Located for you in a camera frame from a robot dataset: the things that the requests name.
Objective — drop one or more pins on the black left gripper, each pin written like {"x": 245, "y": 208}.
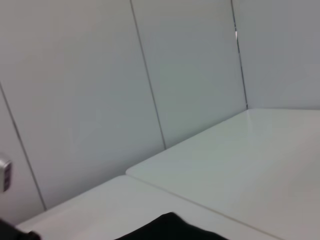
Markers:
{"x": 15, "y": 231}

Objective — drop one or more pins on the black t-shirt with white print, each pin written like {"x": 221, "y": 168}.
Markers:
{"x": 170, "y": 227}

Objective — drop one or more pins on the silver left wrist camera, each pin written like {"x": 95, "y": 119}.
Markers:
{"x": 5, "y": 175}

